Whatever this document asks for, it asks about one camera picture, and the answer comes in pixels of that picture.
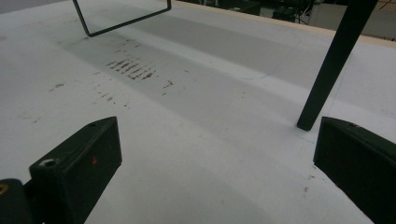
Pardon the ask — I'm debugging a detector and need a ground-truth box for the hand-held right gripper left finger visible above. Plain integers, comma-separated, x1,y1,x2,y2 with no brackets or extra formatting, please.
29,116,123,224

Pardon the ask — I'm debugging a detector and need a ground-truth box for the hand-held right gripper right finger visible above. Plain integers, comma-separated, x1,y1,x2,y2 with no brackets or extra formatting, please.
312,116,396,224

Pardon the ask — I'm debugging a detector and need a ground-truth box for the small black shelf table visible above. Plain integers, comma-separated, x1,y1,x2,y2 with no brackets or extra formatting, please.
72,0,379,132

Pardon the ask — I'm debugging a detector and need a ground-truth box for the white table mat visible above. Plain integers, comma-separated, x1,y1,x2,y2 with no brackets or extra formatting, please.
0,0,396,224

